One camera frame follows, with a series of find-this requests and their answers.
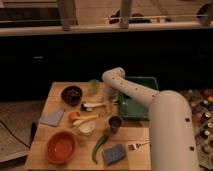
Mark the white small cup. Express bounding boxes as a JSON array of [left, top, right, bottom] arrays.
[[78, 120, 95, 136]]

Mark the spice bottle rack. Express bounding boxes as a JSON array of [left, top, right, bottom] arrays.
[[187, 89, 213, 155]]

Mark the green plastic tray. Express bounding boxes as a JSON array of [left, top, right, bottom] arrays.
[[118, 76, 158, 121]]

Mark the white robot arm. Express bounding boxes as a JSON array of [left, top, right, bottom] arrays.
[[102, 67, 199, 171]]

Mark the metal cup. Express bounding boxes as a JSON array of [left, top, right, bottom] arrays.
[[108, 116, 122, 133]]

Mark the orange carrot toy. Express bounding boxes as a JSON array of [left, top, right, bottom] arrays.
[[68, 112, 80, 122]]

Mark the silver fork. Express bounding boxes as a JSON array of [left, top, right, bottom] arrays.
[[128, 141, 150, 151]]

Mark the black cable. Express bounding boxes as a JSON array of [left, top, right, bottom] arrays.
[[0, 119, 32, 150]]

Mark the green chili pepper toy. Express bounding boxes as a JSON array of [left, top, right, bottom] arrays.
[[92, 134, 109, 164]]

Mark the white handled black brush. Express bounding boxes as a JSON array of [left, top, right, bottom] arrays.
[[81, 103, 105, 112]]

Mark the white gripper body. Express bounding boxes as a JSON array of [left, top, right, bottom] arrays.
[[104, 85, 118, 115]]

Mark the yellow banana toy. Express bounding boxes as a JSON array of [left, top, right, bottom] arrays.
[[73, 115, 99, 127]]

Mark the dark brown bowl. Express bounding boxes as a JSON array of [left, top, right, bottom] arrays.
[[61, 86, 83, 106]]

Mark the grey blue cloth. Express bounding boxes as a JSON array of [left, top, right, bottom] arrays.
[[39, 108, 64, 127]]

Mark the green plastic cup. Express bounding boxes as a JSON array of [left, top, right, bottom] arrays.
[[89, 79, 99, 95]]

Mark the blue sponge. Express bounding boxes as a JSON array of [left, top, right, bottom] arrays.
[[102, 144, 126, 165]]

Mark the red orange bowl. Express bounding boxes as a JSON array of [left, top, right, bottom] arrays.
[[45, 131, 77, 165]]

